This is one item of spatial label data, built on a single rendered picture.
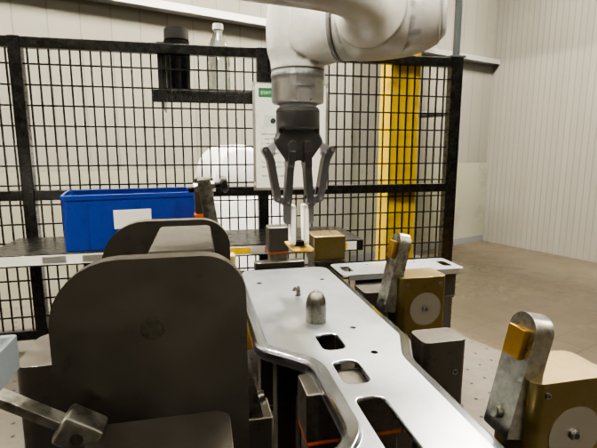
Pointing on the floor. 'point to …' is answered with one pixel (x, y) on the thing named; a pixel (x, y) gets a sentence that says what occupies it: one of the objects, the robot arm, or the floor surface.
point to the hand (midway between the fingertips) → (298, 224)
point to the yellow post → (398, 150)
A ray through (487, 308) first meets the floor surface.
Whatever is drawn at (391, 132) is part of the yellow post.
